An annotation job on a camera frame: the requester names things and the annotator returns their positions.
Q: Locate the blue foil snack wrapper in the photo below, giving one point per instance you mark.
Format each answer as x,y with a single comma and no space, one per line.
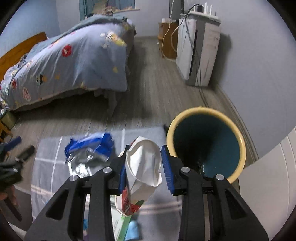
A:
90,148

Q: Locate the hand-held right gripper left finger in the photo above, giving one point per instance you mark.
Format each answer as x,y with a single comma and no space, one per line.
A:
121,183

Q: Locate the grey rug with white lines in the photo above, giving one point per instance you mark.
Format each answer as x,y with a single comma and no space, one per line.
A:
46,166

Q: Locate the wooden chair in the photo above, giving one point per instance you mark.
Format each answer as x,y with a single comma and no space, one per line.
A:
4,129

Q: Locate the white cabinet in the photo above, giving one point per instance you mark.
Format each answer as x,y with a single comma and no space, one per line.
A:
266,185

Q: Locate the crushed white paper cup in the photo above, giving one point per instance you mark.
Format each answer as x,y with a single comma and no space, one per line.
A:
143,162

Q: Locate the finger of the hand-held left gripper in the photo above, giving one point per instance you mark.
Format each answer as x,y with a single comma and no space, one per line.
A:
12,142
26,151

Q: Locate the wooden nightstand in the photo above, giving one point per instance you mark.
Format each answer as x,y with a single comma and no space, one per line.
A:
168,46

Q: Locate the teal curtain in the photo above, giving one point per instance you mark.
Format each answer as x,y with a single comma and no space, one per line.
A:
92,7

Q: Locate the yellow-rimmed teal bin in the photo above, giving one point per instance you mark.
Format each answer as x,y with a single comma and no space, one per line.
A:
203,139

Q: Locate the white router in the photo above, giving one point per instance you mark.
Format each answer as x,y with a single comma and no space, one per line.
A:
201,10

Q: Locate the white power strip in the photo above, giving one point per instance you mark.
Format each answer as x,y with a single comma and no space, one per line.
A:
168,20

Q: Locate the wooden bed headboard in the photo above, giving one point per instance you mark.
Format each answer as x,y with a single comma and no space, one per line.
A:
16,49

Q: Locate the white air purifier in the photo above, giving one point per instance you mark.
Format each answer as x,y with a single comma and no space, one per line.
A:
208,51

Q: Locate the printed blue duvet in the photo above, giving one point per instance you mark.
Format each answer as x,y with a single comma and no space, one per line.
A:
69,64

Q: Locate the blue face mask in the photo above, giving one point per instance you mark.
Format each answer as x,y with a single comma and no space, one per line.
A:
133,231

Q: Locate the green medicine box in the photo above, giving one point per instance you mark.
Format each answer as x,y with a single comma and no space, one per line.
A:
120,227

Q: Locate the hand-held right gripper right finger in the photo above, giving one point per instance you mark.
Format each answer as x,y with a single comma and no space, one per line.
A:
167,169

